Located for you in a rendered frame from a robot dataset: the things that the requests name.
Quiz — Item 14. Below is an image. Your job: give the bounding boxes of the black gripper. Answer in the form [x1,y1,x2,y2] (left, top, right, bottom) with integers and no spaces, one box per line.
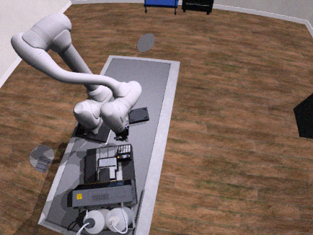
[114,125,129,142]

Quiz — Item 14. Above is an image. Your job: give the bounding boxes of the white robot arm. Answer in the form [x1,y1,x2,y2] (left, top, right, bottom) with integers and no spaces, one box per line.
[11,13,141,135]

